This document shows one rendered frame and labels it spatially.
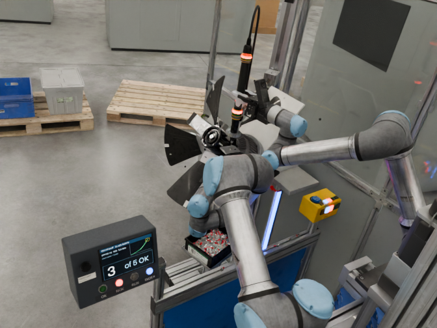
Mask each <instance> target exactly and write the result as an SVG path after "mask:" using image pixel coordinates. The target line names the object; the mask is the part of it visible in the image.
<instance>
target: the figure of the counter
mask: <svg viewBox="0 0 437 328"><path fill-rule="evenodd" d="M102 270H103V278H104V281H105V280H109V279H111V278H114V277H117V276H119V275H120V266H119V261H117V262H114V263H111V264H109V265H106V266H103V267H102Z"/></svg>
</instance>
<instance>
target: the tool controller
mask: <svg viewBox="0 0 437 328"><path fill-rule="evenodd" d="M61 242H62V248H63V252H64V259H65V262H66V269H67V273H68V280H69V284H70V290H71V292H72V294H73V297H74V299H75V301H76V303H77V305H78V307H79V308H80V309H82V308H85V307H88V306H90V305H93V304H96V303H99V302H100V301H103V300H106V299H108V298H110V297H113V296H116V295H118V294H121V293H123V292H126V291H128V290H131V289H133V288H136V287H138V286H141V285H143V284H146V283H148V282H151V281H153V280H155V279H158V278H159V277H160V272H159V257H158V250H157V234H156V227H155V226H154V225H152V224H151V223H150V222H149V220H147V218H145V216H143V215H138V216H135V217H131V218H129V219H124V220H122V221H118V222H115V223H111V224H108V225H105V226H101V227H97V228H94V229H91V230H87V231H84V232H80V233H78V234H74V235H71V236H67V237H64V238H62V239H61ZM117 261H119V266H120V275H119V276H117V277H114V278H111V279H109V280H105V281H104V278H103V270H102V267H103V266H106V265H109V264H111V263H114V262H117ZM148 267H153V273H152V274H150V275H147V274H146V269H147V268H148ZM135 272H136V273H138V274H139V277H138V279H137V280H131V278H130V276H131V274H132V273H135ZM116 279H123V281H124V282H123V284H122V285H121V286H115V284H114V283H115V281H116ZM102 284H105V285H107V290H106V291H105V292H103V293H100V292H99V291H98V288H99V287H100V286H101V285H102Z"/></svg>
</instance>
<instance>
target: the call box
mask: <svg viewBox="0 0 437 328"><path fill-rule="evenodd" d="M312 196H318V197H319V198H320V199H321V201H320V202H322V203H323V204H324V205H322V206H321V205H320V204H319V202H314V201H313V200H312V199H311V198H312ZM334 196H336V195H335V194H333V193H332V192H331V191H329V190H328V189H327V188H325V189H322V190H319V191H316V192H314V193H310V194H308V195H305V196H303V198H302V202H301V204H300V208H299V212H300V213H302V214H303V215H304V216H305V217H307V218H308V219H309V220H310V221H311V222H312V223H316V222H317V221H320V220H322V219H325V218H327V217H330V216H332V215H335V214H336V213H337V210H338V209H335V210H332V211H331V212H328V213H324V214H323V215H320V212H321V210H322V209H325V210H326V208H327V207H330V206H333V205H335V204H337V203H340V202H341V199H340V198H338V199H336V200H332V201H331V202H328V203H324V202H323V200H326V199H328V198H331V197H334Z"/></svg>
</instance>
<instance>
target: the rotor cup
mask: <svg viewBox="0 0 437 328"><path fill-rule="evenodd" d="M210 135H213V138H212V139H210ZM219 143H221V144H222V145H223V146H231V139H230V137H229V136H227V135H226V133H225V132H224V131H223V130H222V128H220V127H219V126H210V127H208V128H207V129H206V130H205V131H204V133H203V135H202V145H203V146H204V147H205V148H207V149H209V150H210V152H212V153H213V154H215V155H217V156H223V155H222V154H221V153H220V152H219V150H221V149H220V147H222V146H221V145H220V144H219ZM232 145H234V146H236V147H238V141H237V138H235V139H234V140H233V143H232Z"/></svg>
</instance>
